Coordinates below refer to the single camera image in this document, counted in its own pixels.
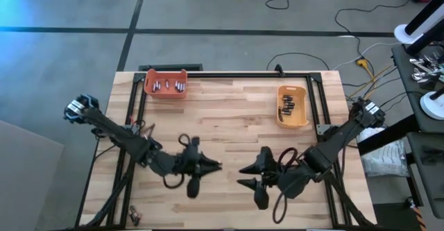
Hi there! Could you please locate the silver cutlery piece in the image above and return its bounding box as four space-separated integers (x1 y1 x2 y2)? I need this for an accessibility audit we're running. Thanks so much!
409 58 431 69
411 70 438 84

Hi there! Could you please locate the grey board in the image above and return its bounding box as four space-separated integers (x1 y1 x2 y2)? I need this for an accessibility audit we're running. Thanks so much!
0 119 65 231

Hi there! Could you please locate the orange plastic bin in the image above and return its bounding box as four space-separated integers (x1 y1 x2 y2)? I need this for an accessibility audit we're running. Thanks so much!
144 68 189 100

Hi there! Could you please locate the black cable bundle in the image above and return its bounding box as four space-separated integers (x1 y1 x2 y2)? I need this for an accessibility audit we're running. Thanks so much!
324 170 375 228
84 168 135 228

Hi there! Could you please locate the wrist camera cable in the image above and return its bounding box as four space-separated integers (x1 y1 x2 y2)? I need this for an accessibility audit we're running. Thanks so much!
272 146 300 224
162 132 191 190

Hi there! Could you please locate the white floor cable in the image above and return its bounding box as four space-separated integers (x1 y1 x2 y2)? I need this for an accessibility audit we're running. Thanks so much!
332 42 402 71

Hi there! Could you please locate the black floor mat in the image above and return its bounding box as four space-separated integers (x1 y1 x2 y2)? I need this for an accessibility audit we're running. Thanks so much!
373 203 417 231

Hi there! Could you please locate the clear plastic bag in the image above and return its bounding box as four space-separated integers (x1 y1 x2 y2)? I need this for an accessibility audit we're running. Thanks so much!
360 126 411 178

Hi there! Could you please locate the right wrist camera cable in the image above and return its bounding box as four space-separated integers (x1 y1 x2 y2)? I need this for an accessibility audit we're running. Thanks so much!
272 146 300 224

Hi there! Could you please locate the black lamp pole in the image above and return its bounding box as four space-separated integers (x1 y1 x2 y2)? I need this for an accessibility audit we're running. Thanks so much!
404 17 444 57

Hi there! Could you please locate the yellow plastic bin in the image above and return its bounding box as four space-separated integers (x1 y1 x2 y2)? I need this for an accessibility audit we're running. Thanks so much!
276 85 310 129

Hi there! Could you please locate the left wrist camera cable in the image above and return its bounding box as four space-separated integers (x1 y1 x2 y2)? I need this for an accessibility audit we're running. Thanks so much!
162 132 191 190

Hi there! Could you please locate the yellow floor cable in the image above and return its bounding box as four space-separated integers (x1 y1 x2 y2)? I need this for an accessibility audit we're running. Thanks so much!
346 64 396 102

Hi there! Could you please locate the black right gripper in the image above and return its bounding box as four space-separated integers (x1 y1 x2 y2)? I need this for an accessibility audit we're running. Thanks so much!
237 146 284 210

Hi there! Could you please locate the black side table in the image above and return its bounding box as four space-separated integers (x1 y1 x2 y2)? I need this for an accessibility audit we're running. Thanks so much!
391 33 444 220

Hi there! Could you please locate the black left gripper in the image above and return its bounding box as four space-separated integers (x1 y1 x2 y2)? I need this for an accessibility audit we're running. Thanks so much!
178 136 223 200

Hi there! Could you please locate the black diagonal support pole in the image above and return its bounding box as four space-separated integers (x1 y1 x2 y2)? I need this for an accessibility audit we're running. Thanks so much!
357 114 422 156

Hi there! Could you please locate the yellow black hazard tape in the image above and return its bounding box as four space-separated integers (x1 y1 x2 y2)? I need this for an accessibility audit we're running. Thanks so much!
408 196 428 231

